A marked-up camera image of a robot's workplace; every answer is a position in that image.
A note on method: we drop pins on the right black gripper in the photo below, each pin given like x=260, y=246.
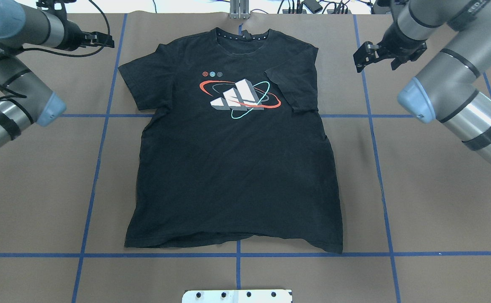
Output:
x=395, y=42

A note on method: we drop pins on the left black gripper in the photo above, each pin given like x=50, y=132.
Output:
x=72, y=34

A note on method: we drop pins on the black printed t-shirt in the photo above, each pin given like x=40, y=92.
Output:
x=236, y=146

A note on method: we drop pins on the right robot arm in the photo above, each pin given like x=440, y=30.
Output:
x=443, y=90

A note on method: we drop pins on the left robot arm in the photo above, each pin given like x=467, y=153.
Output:
x=26, y=98

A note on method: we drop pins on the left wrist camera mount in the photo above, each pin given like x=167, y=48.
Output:
x=53, y=7

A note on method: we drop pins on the aluminium frame post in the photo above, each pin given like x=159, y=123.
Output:
x=239, y=9

